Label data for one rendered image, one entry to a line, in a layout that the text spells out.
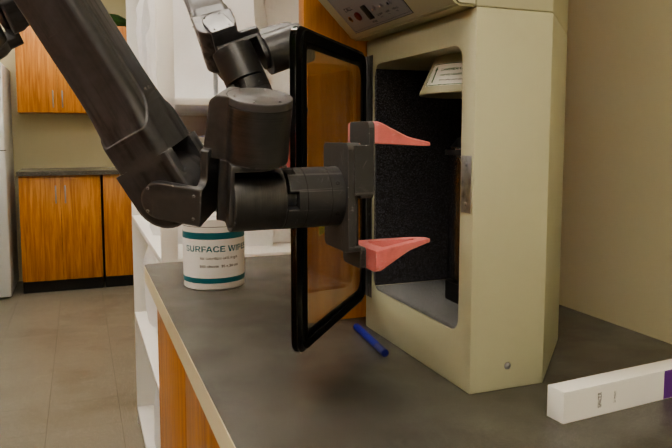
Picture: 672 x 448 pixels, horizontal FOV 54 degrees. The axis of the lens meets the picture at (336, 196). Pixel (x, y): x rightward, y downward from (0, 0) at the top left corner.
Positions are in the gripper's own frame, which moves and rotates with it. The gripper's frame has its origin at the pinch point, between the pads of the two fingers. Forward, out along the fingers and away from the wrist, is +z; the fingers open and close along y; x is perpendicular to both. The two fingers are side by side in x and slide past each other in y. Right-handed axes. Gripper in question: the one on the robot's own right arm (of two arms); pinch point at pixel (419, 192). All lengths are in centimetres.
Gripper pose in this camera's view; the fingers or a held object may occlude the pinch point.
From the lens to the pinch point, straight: 67.6
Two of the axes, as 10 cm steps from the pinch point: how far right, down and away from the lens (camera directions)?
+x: -3.6, -0.8, 9.3
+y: -0.1, -10.0, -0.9
